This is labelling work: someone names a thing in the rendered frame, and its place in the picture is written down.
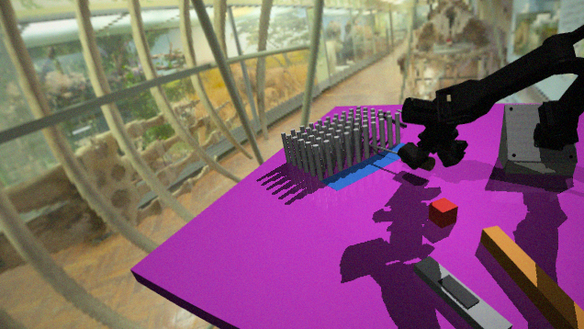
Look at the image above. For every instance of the orange rectangular bar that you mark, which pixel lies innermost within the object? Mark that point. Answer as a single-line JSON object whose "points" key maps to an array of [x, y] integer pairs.
{"points": [[555, 305]]}

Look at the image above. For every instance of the blue flat strip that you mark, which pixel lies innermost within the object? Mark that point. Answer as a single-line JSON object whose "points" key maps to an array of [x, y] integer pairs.
{"points": [[362, 169]]}

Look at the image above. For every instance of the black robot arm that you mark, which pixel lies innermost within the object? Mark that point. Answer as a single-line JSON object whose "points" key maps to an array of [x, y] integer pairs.
{"points": [[472, 99]]}

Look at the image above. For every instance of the red cube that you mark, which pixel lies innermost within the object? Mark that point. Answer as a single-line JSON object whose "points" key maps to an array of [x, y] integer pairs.
{"points": [[442, 212]]}

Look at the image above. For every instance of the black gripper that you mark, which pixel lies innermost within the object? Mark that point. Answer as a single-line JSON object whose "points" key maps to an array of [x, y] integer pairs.
{"points": [[415, 156]]}

